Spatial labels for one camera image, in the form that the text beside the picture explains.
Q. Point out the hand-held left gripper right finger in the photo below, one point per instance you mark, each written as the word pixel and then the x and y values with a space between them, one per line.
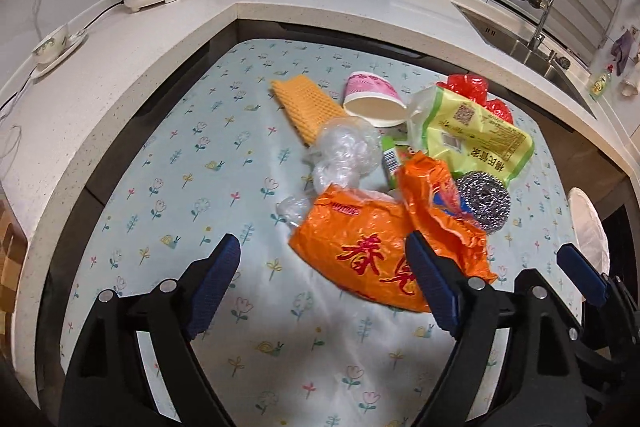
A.
pixel 432 282

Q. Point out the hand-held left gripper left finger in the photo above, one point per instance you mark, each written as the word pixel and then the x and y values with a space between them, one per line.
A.
pixel 215 287

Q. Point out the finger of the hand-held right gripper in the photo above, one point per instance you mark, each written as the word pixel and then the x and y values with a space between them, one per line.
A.
pixel 580 269

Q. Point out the trash bin with white liner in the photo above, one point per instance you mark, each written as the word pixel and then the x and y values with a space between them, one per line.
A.
pixel 587 227

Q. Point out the orange plastic bag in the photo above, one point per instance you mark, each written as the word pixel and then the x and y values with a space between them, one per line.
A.
pixel 360 252

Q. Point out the steel wool scourer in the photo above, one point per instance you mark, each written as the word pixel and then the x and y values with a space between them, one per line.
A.
pixel 482 202

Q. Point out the green carton box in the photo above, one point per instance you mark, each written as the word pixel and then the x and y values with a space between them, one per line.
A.
pixel 390 157

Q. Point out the yellow green food packet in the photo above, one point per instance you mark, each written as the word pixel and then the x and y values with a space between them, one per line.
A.
pixel 470 137

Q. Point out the clear plastic wrap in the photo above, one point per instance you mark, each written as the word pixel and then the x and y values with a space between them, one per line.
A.
pixel 345 147

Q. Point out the red plastic bag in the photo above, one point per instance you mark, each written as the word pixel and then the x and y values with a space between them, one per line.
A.
pixel 467 87

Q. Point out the orange waffle cloth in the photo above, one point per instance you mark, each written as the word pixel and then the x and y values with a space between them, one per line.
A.
pixel 305 107

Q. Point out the floral light blue tablecloth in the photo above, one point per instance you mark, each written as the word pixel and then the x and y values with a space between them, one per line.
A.
pixel 210 177

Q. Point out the wooden base cabinet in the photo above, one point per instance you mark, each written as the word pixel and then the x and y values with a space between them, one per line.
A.
pixel 575 152

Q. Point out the pink paper cup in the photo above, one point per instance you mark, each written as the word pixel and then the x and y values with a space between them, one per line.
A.
pixel 372 107

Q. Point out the green dish soap bottle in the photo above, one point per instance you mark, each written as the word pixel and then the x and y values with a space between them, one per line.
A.
pixel 600 83

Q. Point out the dark sink scrubber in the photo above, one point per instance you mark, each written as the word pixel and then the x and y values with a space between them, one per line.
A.
pixel 563 62

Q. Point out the steel sink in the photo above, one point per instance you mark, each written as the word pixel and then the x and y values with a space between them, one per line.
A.
pixel 530 52

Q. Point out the purple hanging cloth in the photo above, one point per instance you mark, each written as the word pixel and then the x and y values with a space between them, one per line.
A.
pixel 625 47

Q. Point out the chrome faucet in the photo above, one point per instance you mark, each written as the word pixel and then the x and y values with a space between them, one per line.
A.
pixel 542 12

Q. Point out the cup on saucer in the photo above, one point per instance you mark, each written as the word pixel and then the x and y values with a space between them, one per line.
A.
pixel 65 54

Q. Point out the patterned ceramic bowl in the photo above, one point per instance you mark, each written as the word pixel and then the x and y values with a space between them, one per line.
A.
pixel 50 42

